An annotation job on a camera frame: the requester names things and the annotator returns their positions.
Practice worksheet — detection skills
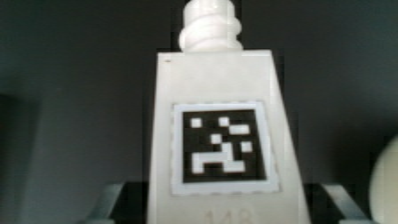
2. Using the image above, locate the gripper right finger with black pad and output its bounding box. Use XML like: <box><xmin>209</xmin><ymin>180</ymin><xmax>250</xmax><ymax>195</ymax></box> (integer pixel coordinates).
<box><xmin>302</xmin><ymin>182</ymin><xmax>375</xmax><ymax>224</ymax></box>

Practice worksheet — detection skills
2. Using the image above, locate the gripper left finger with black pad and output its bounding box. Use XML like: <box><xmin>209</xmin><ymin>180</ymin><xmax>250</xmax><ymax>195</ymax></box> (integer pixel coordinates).
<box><xmin>78</xmin><ymin>181</ymin><xmax>149</xmax><ymax>224</ymax></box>

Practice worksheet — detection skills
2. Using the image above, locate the white round stool seat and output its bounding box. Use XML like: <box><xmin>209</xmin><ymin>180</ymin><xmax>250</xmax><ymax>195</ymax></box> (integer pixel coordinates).
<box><xmin>369</xmin><ymin>136</ymin><xmax>398</xmax><ymax>224</ymax></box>

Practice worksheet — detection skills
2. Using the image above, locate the white stool leg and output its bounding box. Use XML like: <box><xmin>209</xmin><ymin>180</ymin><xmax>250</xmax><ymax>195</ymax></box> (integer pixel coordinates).
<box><xmin>147</xmin><ymin>0</ymin><xmax>311</xmax><ymax>224</ymax></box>

